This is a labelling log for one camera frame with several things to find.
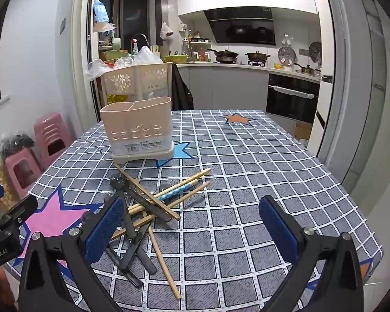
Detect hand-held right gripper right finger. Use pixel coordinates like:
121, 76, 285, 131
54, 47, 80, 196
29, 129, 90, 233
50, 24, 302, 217
258, 195, 368, 312

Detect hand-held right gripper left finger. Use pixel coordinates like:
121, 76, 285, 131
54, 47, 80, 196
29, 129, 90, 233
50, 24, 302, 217
18, 197, 127, 312

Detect wooden chopstick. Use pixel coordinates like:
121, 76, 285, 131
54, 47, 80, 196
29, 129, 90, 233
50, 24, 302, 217
111, 182, 211, 239
135, 168, 212, 199
142, 211, 182, 299
114, 163, 181, 220

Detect blue patterned chopstick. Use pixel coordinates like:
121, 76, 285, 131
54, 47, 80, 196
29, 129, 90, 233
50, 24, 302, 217
156, 179, 200, 202

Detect beige plastic utensil holder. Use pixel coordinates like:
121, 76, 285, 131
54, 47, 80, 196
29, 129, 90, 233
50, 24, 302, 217
99, 96, 176, 164

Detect clear bag of nuts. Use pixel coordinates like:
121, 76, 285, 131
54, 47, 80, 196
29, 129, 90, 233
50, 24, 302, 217
0, 161, 20, 205

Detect small pink plastic stool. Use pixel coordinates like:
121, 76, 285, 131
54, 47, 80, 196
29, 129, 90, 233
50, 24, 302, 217
5, 148, 43, 199

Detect black plastic bag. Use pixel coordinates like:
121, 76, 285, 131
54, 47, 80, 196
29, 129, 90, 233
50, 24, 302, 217
0, 133, 35, 157

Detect grey checked star tablecloth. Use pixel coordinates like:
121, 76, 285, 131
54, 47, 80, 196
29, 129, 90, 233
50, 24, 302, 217
6, 109, 385, 312

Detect tall pink plastic stool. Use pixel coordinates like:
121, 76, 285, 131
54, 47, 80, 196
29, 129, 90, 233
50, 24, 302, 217
33, 112, 76, 167

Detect cardboard box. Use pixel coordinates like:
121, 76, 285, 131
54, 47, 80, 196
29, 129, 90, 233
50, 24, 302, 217
293, 122, 313, 141

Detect black built-in oven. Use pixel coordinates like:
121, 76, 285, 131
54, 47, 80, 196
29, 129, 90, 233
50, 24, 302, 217
265, 73, 321, 125

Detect beige perforated storage cart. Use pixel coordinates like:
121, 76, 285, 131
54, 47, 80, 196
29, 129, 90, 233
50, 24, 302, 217
99, 62, 173, 112

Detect black hanging garbage bag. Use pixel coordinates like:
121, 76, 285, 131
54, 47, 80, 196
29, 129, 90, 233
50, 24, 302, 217
172, 61, 195, 111

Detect small steel saucepan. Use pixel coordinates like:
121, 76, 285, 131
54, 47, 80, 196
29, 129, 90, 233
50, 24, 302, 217
294, 63, 321, 76

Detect white refrigerator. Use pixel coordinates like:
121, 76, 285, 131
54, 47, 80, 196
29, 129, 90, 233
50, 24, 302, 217
307, 0, 337, 158

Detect clear plastic bags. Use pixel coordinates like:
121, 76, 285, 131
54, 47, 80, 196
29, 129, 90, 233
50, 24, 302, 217
85, 45, 165, 81

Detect dark cooking pot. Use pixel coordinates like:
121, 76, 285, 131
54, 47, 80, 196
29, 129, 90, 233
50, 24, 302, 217
245, 51, 271, 63

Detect round metal strainer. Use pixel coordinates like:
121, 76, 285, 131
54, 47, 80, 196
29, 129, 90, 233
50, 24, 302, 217
277, 46, 295, 66
308, 41, 322, 63

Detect black wok with lid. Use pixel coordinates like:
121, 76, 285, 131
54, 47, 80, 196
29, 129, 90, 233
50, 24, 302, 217
207, 49, 240, 63

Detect black kitchen faucet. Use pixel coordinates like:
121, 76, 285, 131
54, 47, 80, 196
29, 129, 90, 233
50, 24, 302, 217
130, 33, 151, 52

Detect black range hood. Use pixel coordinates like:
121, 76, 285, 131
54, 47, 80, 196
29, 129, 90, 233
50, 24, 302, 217
203, 7, 277, 47

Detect white hanging plastic bag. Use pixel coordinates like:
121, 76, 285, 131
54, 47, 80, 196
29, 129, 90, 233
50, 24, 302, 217
159, 21, 175, 40

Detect blue packet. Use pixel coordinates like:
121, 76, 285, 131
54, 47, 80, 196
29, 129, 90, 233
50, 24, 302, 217
93, 0, 109, 24

